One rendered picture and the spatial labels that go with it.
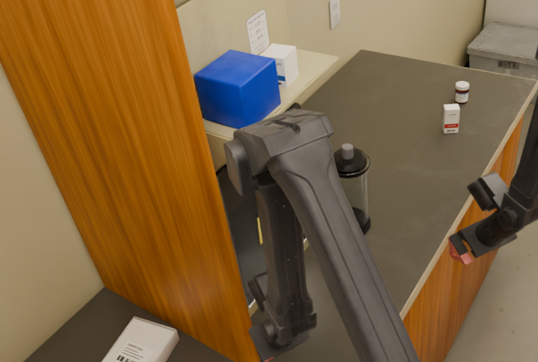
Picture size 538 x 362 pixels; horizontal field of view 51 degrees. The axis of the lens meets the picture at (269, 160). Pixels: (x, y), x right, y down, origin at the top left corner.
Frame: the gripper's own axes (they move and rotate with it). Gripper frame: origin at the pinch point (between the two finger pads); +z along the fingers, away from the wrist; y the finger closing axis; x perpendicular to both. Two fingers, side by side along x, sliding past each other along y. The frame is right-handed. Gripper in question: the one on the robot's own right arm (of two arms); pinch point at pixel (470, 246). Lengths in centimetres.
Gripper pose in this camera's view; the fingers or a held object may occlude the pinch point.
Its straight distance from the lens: 137.1
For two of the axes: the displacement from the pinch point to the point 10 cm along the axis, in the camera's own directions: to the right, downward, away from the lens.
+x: 4.4, 8.3, -3.5
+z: -1.0, 4.3, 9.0
